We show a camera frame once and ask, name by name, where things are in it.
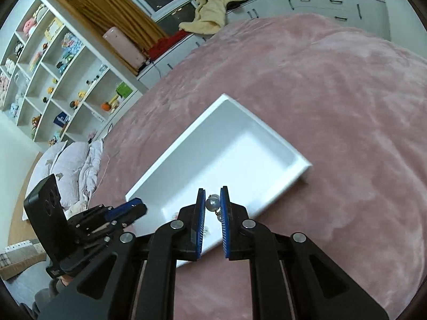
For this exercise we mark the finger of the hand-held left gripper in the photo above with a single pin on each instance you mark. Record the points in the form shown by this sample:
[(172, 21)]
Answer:
[(138, 213), (128, 204)]

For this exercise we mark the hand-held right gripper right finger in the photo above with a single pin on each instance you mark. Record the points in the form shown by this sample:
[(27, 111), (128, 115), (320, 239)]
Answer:
[(225, 226)]

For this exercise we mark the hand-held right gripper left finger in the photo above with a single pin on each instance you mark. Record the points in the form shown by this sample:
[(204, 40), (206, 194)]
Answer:
[(200, 226)]

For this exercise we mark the pearl drop earring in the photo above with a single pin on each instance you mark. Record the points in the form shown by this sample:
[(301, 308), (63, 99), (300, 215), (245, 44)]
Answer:
[(212, 203)]

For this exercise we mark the white plastic storage box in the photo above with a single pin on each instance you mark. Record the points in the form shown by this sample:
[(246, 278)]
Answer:
[(240, 146)]

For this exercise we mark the cream plush toy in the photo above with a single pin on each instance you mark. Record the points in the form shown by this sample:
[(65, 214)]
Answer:
[(76, 208)]

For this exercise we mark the plaid floor mat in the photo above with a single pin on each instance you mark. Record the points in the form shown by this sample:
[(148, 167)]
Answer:
[(20, 256)]

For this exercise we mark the white quilted blanket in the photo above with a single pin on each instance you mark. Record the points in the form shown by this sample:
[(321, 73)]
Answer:
[(91, 170)]

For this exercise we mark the lilac pillow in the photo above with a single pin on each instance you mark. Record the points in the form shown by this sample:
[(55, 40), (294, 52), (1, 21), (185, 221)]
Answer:
[(63, 166)]

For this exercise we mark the person's leg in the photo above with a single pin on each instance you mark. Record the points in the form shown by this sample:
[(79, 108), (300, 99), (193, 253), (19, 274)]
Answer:
[(46, 298)]

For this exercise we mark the orange round figurine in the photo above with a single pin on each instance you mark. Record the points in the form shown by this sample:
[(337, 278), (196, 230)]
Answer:
[(106, 106)]

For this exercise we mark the blue box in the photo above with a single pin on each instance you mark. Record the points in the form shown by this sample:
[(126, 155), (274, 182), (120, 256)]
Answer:
[(61, 118)]

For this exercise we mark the green toy box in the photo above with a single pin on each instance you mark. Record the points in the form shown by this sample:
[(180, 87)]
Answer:
[(123, 90)]

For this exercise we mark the white open bookshelf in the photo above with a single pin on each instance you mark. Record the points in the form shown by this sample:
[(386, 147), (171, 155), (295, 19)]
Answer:
[(83, 56)]

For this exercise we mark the pink fluffy blanket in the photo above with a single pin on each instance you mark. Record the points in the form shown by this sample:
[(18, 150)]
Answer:
[(333, 106)]

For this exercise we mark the red cloth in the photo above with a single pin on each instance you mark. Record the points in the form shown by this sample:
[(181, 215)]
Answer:
[(166, 44)]

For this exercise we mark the assorted shelf plush toys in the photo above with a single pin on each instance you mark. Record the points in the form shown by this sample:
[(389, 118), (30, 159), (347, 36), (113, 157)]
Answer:
[(68, 46)]

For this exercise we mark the mustard yellow curtain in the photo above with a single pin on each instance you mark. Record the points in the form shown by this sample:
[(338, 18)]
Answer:
[(110, 6)]

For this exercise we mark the pale yellow fleece blanket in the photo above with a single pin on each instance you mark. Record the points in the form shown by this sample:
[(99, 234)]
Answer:
[(213, 6)]

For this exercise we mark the white window seat cabinet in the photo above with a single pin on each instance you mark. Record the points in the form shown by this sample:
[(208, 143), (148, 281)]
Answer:
[(317, 6)]

